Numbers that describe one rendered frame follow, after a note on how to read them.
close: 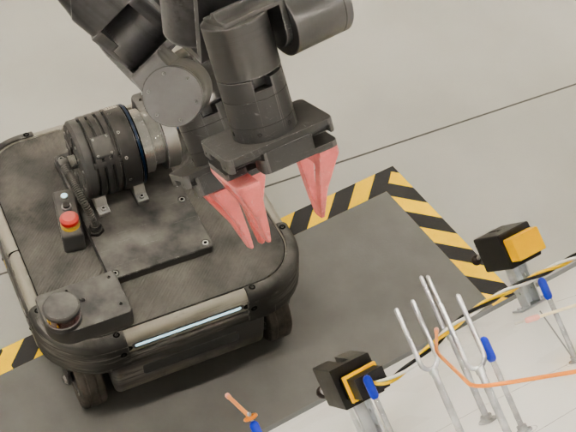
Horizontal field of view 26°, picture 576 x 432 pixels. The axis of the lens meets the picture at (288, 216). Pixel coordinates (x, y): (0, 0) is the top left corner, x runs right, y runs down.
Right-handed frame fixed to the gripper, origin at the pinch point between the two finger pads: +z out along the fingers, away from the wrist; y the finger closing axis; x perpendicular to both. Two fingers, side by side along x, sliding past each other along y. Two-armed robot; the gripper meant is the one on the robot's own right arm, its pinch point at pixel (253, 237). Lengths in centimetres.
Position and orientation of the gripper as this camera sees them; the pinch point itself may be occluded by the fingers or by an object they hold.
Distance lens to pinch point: 128.0
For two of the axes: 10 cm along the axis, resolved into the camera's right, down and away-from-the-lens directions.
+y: 8.8, -4.0, 2.5
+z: 3.6, 9.1, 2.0
